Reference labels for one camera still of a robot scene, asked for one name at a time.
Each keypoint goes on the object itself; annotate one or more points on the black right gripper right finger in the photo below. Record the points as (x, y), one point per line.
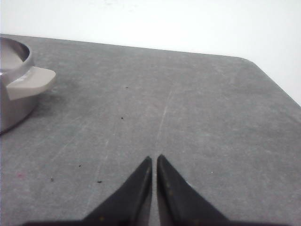
(183, 205)

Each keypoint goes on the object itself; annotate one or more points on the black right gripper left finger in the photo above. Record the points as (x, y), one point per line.
(123, 207)

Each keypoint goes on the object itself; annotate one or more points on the stainless steel steamer pot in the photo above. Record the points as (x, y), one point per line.
(21, 82)

